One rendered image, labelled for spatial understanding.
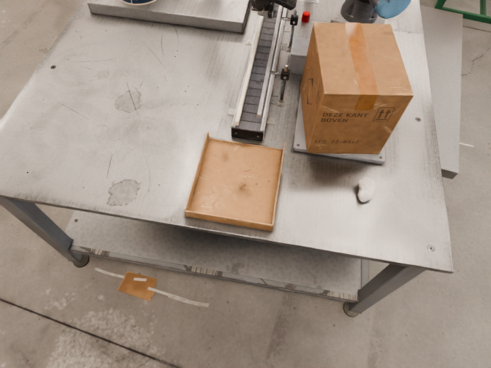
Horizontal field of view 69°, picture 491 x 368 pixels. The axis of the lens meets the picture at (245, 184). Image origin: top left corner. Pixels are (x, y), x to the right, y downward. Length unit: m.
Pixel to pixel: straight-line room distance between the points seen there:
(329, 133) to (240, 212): 0.36
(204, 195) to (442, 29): 1.29
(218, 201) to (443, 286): 1.38
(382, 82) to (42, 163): 1.06
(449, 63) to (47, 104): 1.55
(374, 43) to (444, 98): 0.48
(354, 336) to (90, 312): 1.26
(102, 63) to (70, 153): 0.43
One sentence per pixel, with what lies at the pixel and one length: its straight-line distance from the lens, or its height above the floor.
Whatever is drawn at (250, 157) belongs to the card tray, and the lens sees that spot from 1.18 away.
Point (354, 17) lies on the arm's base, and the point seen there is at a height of 0.92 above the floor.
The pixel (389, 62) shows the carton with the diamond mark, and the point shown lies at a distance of 1.14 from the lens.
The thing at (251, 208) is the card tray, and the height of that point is 0.83.
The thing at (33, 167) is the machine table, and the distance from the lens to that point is 1.33.
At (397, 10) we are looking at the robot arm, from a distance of 1.51.
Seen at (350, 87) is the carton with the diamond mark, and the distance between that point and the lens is 1.02.
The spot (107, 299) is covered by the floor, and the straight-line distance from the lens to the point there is 1.95.
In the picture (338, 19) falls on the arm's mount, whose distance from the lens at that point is 1.65.
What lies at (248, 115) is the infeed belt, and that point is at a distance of 1.23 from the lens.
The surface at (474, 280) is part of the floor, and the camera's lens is 2.23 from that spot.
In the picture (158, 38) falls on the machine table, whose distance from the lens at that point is 1.63.
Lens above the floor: 1.80
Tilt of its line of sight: 59 degrees down
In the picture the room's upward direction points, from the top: 3 degrees clockwise
